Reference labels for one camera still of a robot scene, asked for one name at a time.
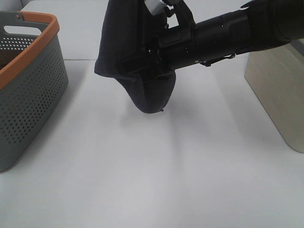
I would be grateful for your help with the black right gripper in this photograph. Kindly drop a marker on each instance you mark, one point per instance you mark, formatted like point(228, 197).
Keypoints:
point(189, 43)

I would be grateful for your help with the dark navy towel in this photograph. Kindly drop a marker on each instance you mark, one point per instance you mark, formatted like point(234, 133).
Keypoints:
point(127, 28)

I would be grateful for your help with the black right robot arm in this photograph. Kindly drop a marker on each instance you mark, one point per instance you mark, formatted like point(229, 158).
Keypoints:
point(258, 25)

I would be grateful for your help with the grey perforated basket orange rim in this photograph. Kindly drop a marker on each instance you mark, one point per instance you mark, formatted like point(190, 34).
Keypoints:
point(33, 78)

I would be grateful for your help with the beige basket grey rim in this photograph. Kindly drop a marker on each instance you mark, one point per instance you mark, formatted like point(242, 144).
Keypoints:
point(276, 76)

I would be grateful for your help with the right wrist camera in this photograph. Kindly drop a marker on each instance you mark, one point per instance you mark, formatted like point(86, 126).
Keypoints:
point(170, 7)

